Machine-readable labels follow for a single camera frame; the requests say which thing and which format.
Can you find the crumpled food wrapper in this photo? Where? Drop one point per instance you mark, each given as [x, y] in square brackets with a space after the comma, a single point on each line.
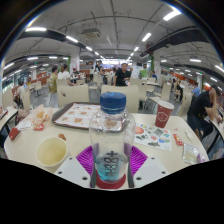
[40, 115]

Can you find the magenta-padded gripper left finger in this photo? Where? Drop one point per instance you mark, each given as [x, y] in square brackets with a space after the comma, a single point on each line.
[71, 171]

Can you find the dark food tray with liner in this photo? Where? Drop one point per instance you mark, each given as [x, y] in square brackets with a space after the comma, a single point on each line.
[75, 115]

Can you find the small red box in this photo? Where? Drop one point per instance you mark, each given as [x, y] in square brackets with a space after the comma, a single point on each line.
[14, 133]

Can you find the ceiling air conditioner unit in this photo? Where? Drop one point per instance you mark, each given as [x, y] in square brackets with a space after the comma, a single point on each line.
[91, 32]

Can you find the person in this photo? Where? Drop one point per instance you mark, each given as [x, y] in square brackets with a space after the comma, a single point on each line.
[20, 93]
[144, 71]
[121, 76]
[200, 106]
[64, 76]
[53, 85]

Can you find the red paper cup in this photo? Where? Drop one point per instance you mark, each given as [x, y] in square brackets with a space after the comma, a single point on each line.
[163, 115]

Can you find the flat round red coaster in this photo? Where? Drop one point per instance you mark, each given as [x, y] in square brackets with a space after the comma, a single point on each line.
[111, 186]

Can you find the red sauce packet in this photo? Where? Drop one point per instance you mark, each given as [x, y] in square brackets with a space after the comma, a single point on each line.
[38, 127]
[178, 139]

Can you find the cream plastic cup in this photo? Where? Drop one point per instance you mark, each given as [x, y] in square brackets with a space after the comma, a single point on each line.
[51, 151]

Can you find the ceiling lights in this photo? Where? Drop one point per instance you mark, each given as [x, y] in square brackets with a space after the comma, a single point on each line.
[171, 15]

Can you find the fried food piece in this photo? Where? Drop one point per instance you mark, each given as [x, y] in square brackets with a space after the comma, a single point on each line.
[62, 137]

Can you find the colourful printed leaflet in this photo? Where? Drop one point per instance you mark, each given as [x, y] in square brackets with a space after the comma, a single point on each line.
[153, 136]

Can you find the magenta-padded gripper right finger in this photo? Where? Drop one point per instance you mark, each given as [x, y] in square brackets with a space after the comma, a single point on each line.
[150, 171]

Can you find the clear blue-capped water bottle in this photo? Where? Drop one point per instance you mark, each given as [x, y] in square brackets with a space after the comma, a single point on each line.
[111, 136]

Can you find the white paper napkin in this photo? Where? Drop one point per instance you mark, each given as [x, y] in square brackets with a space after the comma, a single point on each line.
[24, 125]

